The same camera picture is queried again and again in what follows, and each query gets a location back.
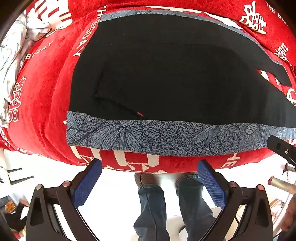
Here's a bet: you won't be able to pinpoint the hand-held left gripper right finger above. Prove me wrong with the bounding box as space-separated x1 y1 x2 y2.
197 159 275 241

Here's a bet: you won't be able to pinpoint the brown woven shoe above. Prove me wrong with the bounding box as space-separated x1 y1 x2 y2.
134 173 163 189

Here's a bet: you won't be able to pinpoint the black cable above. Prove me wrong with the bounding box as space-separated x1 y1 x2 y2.
139 173 161 241

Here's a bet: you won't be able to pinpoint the red printed blanket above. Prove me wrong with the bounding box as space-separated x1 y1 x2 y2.
0 0 296 174

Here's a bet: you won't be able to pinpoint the dark clutter pile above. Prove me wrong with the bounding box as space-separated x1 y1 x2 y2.
0 197 31 237

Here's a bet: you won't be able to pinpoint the person's legs in blue jeans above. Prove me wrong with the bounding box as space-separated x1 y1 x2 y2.
174 174 223 241

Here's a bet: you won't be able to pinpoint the white floral bedding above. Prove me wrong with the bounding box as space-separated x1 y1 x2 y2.
0 10 56 127

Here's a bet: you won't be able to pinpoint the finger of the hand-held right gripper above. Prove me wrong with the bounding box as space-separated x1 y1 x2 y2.
267 135 296 166

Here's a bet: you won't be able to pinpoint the black metal stand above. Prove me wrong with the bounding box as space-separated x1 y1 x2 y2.
0 167 34 186

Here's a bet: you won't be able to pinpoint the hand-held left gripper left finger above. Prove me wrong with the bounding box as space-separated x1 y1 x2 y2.
25 159 102 241

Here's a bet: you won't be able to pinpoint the grey metal pole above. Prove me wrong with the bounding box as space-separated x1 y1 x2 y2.
268 176 296 193

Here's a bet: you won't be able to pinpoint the person's left leg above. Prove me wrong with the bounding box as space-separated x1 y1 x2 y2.
134 185 171 241

